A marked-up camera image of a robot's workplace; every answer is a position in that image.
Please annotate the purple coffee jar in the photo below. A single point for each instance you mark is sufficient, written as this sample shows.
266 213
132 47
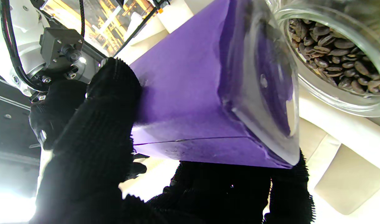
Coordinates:
183 93

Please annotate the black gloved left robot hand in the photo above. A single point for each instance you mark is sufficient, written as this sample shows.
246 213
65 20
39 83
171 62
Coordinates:
93 155

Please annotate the glass jar of coffee beans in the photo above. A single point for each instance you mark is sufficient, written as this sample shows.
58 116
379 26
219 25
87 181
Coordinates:
333 53

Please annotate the thin black stand pole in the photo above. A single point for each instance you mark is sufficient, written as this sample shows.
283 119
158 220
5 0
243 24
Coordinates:
135 31

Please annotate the glass window with yellow structures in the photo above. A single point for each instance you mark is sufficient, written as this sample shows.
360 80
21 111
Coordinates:
109 18

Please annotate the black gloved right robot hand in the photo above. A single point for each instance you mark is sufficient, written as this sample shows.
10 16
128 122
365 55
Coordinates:
53 109

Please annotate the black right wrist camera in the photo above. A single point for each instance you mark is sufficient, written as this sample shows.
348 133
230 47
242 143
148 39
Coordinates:
57 46

